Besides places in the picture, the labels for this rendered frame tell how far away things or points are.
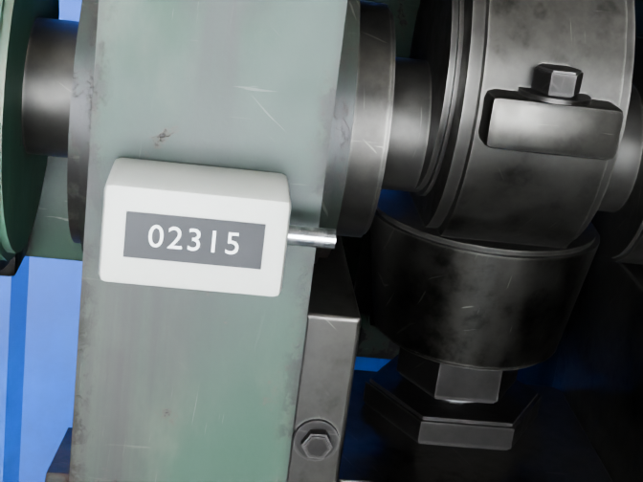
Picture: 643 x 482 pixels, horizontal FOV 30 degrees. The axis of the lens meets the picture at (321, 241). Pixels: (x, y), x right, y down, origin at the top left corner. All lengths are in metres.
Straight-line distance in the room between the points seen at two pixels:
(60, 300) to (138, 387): 1.35
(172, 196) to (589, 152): 0.19
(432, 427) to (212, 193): 0.23
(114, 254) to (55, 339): 1.44
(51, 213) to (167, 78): 0.28
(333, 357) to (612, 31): 0.19
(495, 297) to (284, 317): 0.13
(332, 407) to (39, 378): 1.41
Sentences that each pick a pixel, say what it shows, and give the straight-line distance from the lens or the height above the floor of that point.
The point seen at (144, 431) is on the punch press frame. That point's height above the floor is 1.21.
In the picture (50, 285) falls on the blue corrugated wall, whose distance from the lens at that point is 1.87.
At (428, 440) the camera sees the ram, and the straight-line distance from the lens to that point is 0.64.
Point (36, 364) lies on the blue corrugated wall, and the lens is 1.92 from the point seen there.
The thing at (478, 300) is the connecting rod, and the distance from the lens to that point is 0.60.
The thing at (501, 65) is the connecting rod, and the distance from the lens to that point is 0.54.
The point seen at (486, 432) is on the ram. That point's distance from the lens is 0.64.
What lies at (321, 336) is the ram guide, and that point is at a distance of 0.52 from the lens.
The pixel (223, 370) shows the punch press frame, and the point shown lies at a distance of 0.52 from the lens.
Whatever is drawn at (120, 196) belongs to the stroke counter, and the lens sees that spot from 0.45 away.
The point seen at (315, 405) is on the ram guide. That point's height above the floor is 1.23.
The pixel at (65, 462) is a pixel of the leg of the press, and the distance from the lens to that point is 1.15.
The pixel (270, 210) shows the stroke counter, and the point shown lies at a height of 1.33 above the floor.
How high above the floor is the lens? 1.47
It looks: 19 degrees down
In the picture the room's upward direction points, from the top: 7 degrees clockwise
